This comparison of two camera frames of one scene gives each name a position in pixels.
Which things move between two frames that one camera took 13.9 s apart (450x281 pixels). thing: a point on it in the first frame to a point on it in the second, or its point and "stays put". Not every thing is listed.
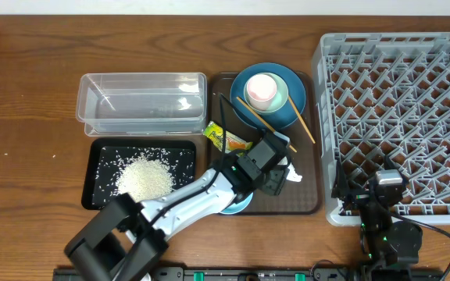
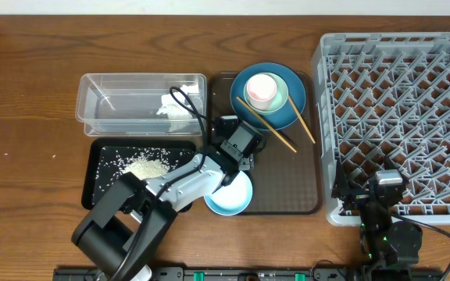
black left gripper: (276, 183) to (248, 164)
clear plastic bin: (141, 104) stays put
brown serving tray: (298, 197) stays put
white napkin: (292, 175) to (173, 108)
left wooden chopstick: (262, 120) stays put
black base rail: (255, 274) stays put
